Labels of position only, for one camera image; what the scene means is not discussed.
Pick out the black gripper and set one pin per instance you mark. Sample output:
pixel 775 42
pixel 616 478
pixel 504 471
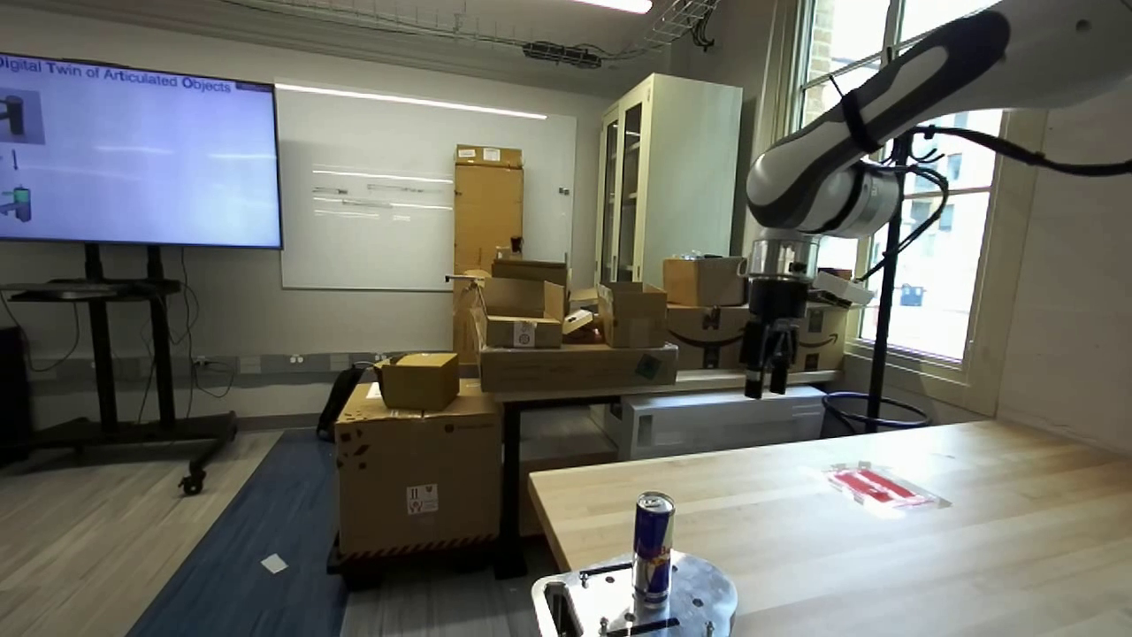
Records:
pixel 775 305

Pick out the red bull can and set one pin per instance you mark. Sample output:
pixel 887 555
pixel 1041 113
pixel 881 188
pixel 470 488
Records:
pixel 652 555

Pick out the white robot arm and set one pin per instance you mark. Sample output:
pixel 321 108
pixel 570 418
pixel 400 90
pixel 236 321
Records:
pixel 1013 54

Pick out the round metal object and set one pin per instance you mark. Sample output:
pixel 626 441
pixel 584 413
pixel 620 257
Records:
pixel 604 602

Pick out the amazon cardboard box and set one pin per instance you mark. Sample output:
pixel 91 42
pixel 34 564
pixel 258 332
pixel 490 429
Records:
pixel 704 337

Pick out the black coat rack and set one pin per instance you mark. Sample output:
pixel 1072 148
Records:
pixel 887 267

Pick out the red paper sheet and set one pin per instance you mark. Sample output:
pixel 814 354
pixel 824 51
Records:
pixel 878 490

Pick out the white tall cabinet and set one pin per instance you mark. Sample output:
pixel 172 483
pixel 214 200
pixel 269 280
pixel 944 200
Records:
pixel 665 181

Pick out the long flat cardboard box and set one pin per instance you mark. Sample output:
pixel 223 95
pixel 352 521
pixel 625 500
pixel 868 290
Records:
pixel 574 371

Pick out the tall upright cardboard box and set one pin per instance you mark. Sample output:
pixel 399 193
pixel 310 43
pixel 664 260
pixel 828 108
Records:
pixel 485 202

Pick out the small open cardboard box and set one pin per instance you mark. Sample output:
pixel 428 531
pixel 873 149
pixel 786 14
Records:
pixel 420 379

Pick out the large floor cardboard box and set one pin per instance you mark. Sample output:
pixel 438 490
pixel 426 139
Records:
pixel 420 483

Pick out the white whiteboard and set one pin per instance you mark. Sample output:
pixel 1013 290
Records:
pixel 369 187

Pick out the large display screen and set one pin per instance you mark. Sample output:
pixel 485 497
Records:
pixel 104 153

